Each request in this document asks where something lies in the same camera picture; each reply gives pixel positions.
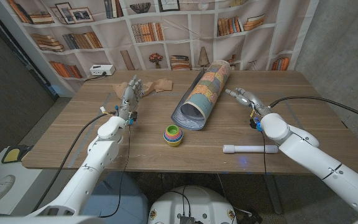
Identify rolled colourful map poster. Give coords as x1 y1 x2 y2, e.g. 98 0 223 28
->
170 60 231 131

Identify printed bookshelf backdrop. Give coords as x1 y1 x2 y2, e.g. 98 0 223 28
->
0 0 319 97

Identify grey table leg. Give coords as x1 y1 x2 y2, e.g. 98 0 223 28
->
264 174 284 215

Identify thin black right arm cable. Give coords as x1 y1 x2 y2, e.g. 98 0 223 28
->
259 130 269 177

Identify black cable on torso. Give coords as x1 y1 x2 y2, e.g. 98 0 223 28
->
165 185 192 217

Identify black power strip cable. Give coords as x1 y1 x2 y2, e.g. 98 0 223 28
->
84 72 108 83

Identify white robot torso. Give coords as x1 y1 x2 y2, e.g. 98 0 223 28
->
147 185 237 224

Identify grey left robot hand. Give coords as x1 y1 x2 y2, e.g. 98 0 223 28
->
117 74 144 122

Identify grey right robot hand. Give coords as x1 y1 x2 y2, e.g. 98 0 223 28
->
224 87 272 117

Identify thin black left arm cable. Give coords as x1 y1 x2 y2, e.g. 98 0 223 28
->
99 124 131 218

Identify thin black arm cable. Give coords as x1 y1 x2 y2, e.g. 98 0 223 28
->
99 124 131 218
259 130 269 177

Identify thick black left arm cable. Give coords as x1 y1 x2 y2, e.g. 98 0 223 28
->
31 111 118 213

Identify colourful stacking cups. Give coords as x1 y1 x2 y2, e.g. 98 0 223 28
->
163 124 184 147

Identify white floor platform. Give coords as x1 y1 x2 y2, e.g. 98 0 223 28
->
0 147 43 215

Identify dark perforated panel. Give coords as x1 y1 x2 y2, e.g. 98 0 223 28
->
0 6 58 156

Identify white power strip box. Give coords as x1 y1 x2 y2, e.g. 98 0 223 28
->
89 64 116 77

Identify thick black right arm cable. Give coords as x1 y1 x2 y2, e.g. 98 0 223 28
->
268 95 358 125

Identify yellow and black pad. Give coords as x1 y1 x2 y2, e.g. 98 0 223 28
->
1 145 34 164

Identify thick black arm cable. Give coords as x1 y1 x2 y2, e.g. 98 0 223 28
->
31 111 118 213
268 95 358 125

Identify white plastic cylinder pipe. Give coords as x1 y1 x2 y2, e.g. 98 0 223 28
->
223 144 278 154

